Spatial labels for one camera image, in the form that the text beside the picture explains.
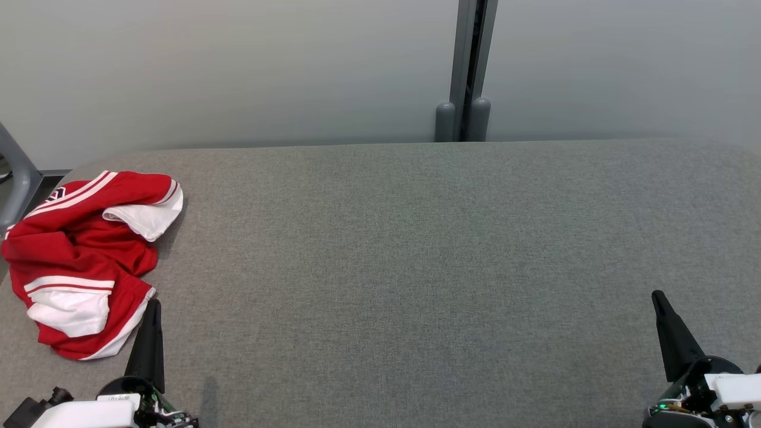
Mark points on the grey partition post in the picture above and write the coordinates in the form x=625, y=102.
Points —
x=461, y=59

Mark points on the grey metal desk leg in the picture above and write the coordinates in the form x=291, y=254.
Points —
x=21, y=178

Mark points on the grey cylindrical post bumper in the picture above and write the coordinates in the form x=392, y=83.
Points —
x=445, y=122
x=479, y=119

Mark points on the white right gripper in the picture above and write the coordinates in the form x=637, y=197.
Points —
x=725, y=392

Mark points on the red white basketball jersey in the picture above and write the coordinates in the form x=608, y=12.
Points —
x=77, y=249

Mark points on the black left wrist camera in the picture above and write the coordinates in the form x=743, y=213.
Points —
x=30, y=410

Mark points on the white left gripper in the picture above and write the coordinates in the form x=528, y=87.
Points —
x=89, y=415

